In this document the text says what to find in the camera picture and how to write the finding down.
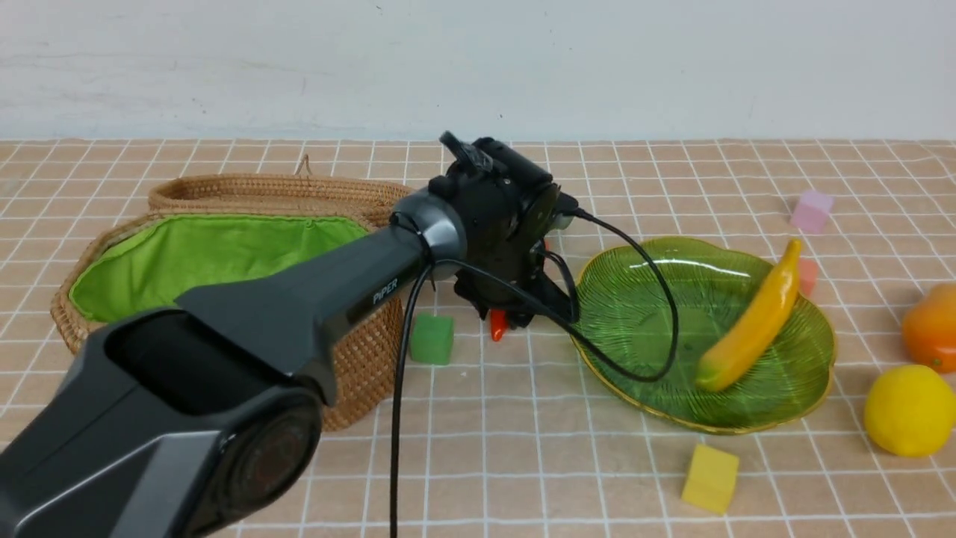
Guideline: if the yellow toy lemon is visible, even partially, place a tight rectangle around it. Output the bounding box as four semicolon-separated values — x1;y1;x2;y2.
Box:
863;365;955;457

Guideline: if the green foam cube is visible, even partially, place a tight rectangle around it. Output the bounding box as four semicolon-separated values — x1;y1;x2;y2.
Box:
410;314;455;365

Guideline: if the red foam cube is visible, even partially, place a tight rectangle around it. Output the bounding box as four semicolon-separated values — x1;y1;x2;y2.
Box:
798;258;819;297

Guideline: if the woven wicker basket lid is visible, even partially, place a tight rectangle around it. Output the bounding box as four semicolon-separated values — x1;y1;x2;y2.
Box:
148;157;412;228

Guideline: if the yellow toy banana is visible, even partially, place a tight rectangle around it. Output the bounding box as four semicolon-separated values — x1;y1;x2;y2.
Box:
695;239;802;392

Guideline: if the green glass leaf plate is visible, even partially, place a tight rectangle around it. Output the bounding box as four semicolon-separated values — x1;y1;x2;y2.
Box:
576;236;837;435

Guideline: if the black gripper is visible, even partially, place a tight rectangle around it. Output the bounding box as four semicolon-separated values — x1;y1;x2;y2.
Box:
428;132;580;328

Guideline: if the green fabric basket liner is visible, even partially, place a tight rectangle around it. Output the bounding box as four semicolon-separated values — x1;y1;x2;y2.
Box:
66;214;371;324

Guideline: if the orange toy carrot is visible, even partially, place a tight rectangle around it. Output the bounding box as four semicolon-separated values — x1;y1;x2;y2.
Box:
489;309;511;341

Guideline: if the yellow foam cube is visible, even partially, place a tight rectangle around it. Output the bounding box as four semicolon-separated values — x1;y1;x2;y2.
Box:
680;444;740;515

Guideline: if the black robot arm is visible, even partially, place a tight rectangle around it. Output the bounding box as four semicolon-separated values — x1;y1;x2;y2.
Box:
2;132;576;537

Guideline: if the orange toy persimmon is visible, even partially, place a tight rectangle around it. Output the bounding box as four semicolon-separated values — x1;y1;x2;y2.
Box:
901;282;955;374

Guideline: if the pink foam cube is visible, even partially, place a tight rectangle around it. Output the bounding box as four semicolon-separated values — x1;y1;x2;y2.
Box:
789;190;834;234

